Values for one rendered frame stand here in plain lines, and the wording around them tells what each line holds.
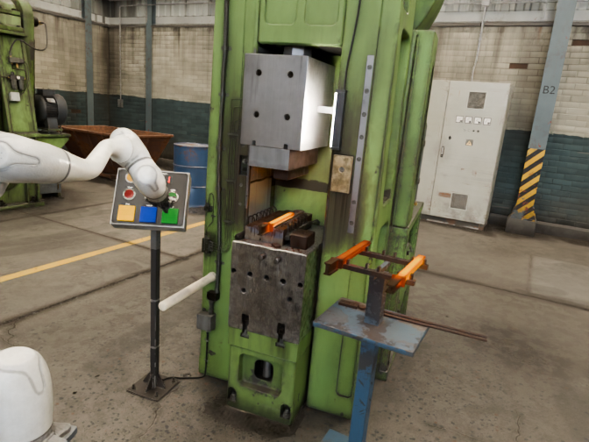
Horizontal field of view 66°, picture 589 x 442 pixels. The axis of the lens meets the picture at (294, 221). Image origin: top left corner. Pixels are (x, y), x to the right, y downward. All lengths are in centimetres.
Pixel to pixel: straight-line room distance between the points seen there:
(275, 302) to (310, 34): 123
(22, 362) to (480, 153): 648
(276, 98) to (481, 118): 528
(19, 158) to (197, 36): 898
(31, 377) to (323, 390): 155
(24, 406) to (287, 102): 146
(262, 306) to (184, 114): 833
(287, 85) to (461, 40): 602
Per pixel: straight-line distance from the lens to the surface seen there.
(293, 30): 224
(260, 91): 212
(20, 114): 681
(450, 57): 791
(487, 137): 711
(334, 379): 250
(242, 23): 235
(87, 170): 147
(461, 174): 718
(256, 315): 226
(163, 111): 1069
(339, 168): 213
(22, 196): 686
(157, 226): 223
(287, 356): 229
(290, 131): 206
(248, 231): 221
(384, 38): 213
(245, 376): 251
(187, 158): 674
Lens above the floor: 156
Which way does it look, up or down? 14 degrees down
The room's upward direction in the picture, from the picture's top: 5 degrees clockwise
